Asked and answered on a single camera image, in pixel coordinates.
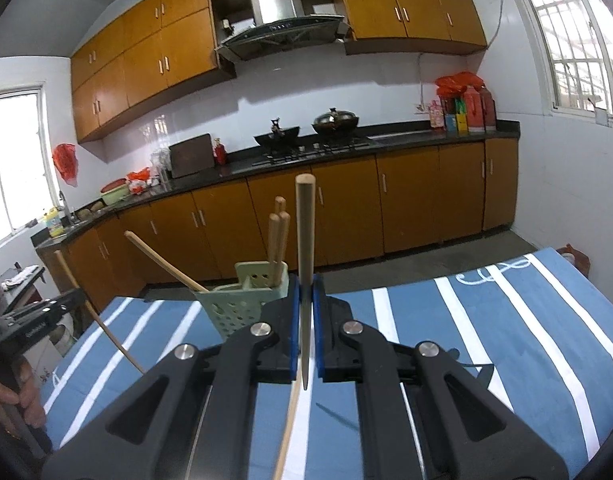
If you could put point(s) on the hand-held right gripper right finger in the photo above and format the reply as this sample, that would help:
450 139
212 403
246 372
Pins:
319 330

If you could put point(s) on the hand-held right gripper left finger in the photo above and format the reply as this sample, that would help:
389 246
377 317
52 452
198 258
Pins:
293 330

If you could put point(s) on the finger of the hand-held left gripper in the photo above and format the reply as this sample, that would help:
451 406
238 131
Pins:
51 305

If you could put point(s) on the green perforated utensil holder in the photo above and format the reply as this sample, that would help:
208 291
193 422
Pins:
236 305

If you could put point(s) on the person's left hand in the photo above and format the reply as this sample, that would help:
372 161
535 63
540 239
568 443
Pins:
29 400

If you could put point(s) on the small side cart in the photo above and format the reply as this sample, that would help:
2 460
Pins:
21 285

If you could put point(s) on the white bucket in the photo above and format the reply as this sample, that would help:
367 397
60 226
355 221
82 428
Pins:
51 355

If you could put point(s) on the yellow detergent bottle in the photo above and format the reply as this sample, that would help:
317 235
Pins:
55 225

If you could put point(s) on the green plastic basin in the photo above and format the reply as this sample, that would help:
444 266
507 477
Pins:
114 194

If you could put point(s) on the red white plastic bag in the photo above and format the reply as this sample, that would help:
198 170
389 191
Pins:
139 180

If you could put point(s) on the orange wooden base cabinets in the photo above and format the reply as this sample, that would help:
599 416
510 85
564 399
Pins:
411 200

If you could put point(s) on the blue white striped cloth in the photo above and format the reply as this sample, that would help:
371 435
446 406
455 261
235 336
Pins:
486 360

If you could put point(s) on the black gas stove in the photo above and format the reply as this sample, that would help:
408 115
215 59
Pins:
316 151

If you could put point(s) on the small red bottle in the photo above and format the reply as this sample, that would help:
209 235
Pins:
220 154

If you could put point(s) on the black wok with ladle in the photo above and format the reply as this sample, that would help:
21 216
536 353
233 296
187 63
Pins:
276 137

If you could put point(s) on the dark cutting board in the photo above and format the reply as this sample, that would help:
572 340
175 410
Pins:
191 156

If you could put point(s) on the black wok with lid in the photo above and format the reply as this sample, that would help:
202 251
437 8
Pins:
335 121

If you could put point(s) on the black kitchen countertop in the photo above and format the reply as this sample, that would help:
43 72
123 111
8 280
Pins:
416 139

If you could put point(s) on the pink printed box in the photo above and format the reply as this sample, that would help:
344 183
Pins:
436 116

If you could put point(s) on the colourful small boxes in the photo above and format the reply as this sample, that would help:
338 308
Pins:
457 119

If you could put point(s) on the wooden chair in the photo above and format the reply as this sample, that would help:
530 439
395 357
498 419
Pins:
576 260

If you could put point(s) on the red plastic bag on flasks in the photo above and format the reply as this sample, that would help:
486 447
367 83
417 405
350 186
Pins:
459 82

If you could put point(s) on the steel range hood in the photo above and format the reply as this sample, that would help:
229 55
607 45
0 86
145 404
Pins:
281 15

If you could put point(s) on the sliding window with white frame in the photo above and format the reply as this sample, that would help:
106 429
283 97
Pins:
16 160

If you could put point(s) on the orange wooden wall cabinets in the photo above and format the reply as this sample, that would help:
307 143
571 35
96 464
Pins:
186 45

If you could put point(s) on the barred window with white frame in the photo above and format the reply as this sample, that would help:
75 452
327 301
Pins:
576 35

